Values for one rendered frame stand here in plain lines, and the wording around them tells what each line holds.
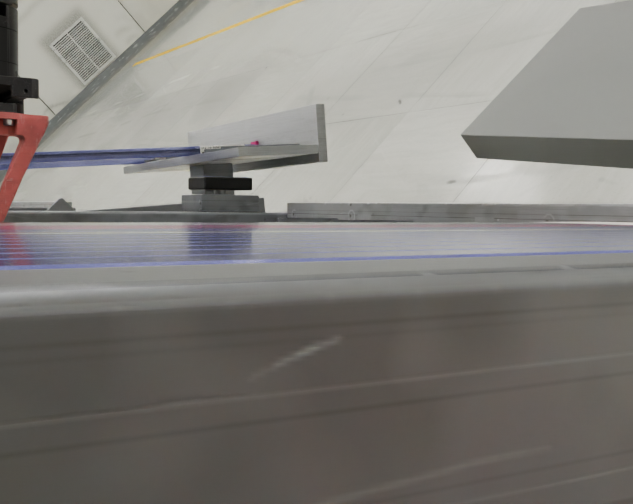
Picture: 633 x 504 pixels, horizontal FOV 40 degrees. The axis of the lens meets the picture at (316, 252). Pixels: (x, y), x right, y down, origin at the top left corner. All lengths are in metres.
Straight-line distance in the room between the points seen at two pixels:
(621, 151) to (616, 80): 0.11
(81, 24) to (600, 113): 7.88
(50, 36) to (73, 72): 0.37
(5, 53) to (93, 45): 7.99
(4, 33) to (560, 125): 0.56
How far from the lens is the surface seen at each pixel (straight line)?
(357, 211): 0.75
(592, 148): 0.92
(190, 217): 0.82
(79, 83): 8.57
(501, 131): 1.03
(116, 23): 8.77
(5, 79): 0.64
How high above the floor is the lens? 1.03
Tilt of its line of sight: 24 degrees down
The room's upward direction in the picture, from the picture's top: 40 degrees counter-clockwise
